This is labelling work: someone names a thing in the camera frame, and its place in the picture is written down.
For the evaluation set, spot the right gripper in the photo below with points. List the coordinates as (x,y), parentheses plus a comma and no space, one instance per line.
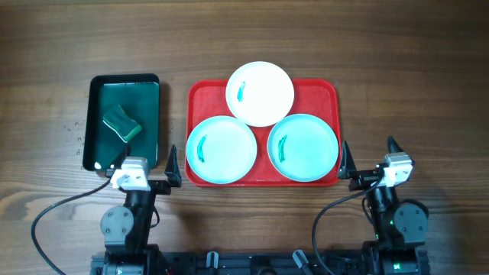
(361,178)

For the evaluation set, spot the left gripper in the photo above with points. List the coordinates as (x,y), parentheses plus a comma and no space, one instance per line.
(163,186)

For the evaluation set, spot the green yellow sponge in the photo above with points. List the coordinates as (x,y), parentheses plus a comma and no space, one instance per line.
(118,121)

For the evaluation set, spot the light blue plate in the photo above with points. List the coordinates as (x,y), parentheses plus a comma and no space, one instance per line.
(221,150)
(302,148)

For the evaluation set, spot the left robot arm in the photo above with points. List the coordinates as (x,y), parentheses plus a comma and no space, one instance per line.
(126,228)

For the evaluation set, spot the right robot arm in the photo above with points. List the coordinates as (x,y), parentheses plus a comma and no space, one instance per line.
(400,225)

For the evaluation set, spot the black tray with green water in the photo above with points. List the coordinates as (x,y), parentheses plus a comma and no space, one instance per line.
(139,97)

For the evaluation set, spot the red plastic tray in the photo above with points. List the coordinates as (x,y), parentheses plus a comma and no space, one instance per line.
(316,97)

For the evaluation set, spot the white plate top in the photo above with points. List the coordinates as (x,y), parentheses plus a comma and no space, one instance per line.
(259,94)

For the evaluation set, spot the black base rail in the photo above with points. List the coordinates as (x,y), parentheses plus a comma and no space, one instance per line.
(297,262)

